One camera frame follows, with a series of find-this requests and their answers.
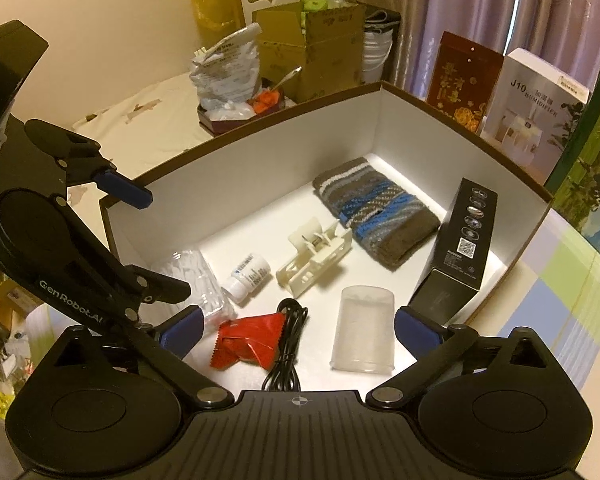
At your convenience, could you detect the brown cardboard box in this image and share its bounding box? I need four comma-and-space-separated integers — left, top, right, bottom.
254, 2, 367, 106

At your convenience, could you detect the black cable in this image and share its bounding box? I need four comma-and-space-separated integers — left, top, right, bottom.
262, 297, 311, 392

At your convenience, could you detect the large brown storage box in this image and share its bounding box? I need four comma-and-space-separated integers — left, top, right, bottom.
99, 80, 555, 393

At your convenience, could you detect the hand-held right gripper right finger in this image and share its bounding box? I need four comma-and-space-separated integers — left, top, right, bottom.
394, 305, 551, 408

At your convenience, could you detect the white plastic bag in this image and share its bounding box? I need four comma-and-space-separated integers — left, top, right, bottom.
189, 22, 262, 111

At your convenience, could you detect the white humidifier box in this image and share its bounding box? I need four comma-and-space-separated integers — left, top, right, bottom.
480, 47, 592, 183

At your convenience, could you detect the dark fabric bag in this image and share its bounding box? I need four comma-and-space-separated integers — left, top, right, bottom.
365, 9, 403, 38

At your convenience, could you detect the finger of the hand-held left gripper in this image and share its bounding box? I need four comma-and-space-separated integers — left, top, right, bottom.
24, 119, 154, 210
112, 259, 193, 322

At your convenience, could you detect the striped knit cloth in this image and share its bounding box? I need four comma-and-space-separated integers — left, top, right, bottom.
312, 156, 442, 272

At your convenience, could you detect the white cut-out cardboard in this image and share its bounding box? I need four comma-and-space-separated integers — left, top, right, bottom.
237, 0, 306, 28

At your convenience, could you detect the metal spoon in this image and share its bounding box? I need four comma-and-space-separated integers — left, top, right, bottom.
267, 65, 305, 92

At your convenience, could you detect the clear ribbed plastic box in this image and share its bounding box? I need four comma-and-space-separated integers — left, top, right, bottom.
155, 248, 236, 336

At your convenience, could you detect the white plastic frame part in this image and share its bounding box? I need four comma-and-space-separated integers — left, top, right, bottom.
276, 216, 355, 297

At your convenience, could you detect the pile of assorted packets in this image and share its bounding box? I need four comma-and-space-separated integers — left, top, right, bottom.
0, 260, 56, 411

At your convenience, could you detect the checked bed sheet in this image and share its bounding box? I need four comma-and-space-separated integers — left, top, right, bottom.
495, 207, 600, 441

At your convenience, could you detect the red foil packet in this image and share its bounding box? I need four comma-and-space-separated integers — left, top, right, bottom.
210, 312, 288, 371

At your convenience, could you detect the stack of white buckets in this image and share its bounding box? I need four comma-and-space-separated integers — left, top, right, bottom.
362, 30, 396, 86

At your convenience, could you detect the green landscape picture box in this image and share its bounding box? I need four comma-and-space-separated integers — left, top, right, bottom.
545, 47, 600, 273

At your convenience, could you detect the pinkish curtain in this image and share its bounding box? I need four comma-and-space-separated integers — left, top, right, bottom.
340, 0, 600, 96

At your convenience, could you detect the black product box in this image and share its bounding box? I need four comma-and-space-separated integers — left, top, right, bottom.
407, 176, 498, 326

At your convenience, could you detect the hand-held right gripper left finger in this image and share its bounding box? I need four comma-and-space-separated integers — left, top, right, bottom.
55, 306, 228, 408

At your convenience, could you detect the small dark tray box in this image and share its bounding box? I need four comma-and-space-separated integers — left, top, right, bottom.
196, 77, 287, 136

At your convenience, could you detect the translucent plastic container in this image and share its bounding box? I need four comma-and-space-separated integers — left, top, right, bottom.
330, 285, 397, 375

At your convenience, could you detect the red patterned box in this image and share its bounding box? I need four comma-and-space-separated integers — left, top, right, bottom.
425, 31, 505, 135

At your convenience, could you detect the small white pill bottle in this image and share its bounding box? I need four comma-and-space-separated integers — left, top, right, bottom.
221, 254, 272, 305

